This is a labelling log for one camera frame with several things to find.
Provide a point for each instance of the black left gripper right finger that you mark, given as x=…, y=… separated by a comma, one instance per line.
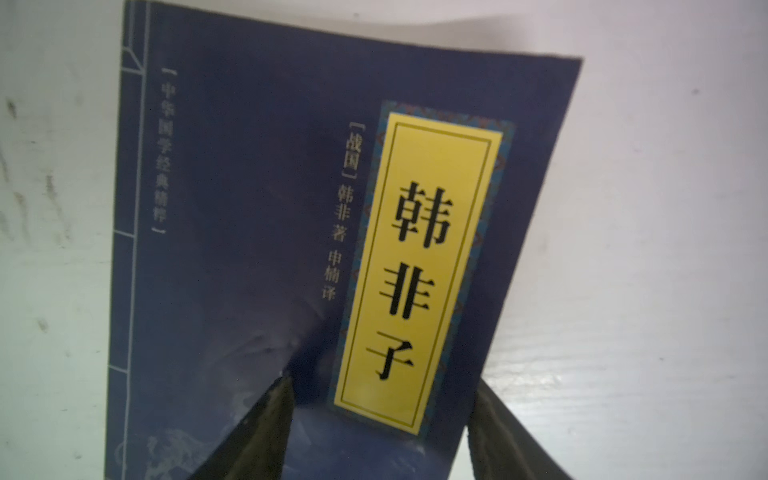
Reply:
x=501, y=448

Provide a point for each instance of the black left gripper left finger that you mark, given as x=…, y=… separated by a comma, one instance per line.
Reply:
x=256, y=447

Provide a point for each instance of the blue book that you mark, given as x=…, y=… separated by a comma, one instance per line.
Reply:
x=344, y=212

